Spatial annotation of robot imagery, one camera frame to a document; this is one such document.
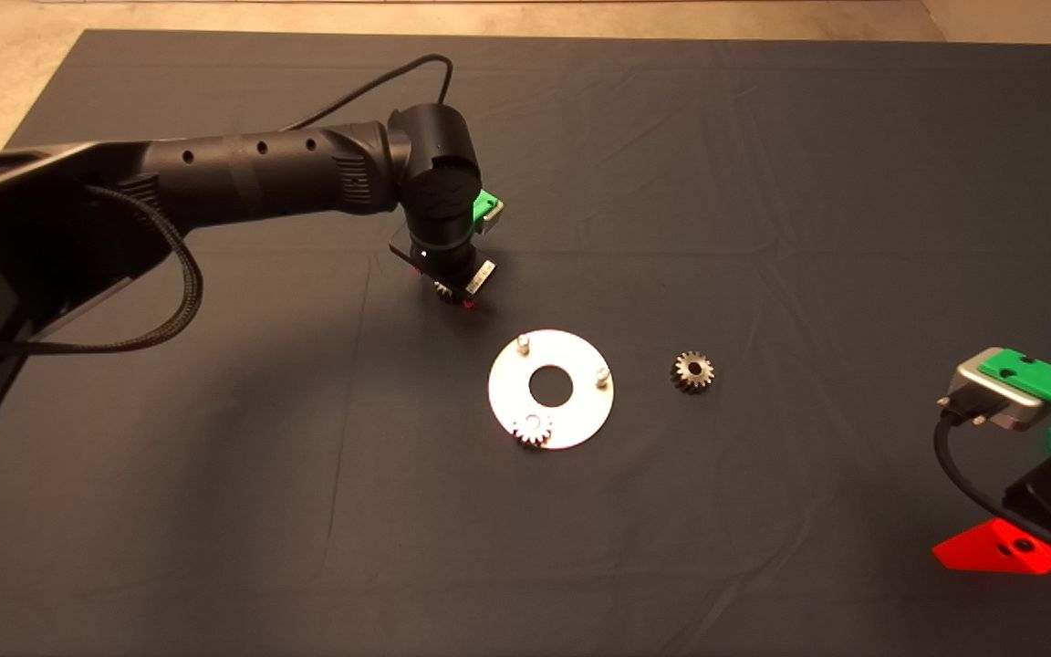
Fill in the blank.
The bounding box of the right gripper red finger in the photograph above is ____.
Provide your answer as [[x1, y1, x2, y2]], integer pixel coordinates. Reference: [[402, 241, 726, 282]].
[[931, 517, 1051, 576]]

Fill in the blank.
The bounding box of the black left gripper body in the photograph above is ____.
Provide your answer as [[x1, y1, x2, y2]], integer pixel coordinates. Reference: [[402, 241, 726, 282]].
[[389, 228, 497, 297]]

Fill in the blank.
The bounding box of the round metal carrier plate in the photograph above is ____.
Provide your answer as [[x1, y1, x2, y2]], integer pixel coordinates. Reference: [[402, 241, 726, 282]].
[[488, 328, 616, 451]]

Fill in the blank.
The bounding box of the dark grey table cloth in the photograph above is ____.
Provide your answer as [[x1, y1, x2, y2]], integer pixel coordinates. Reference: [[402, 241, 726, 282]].
[[0, 29, 1051, 657]]

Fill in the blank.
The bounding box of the black right camera cable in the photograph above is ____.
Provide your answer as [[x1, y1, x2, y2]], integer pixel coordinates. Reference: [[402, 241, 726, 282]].
[[933, 394, 1051, 558]]

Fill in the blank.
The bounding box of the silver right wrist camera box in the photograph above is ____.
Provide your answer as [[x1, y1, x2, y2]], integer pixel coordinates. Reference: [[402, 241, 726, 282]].
[[952, 356, 1051, 432]]

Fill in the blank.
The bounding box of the black braided left arm hose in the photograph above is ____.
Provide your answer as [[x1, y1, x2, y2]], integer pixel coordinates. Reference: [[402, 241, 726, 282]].
[[0, 182, 205, 355]]

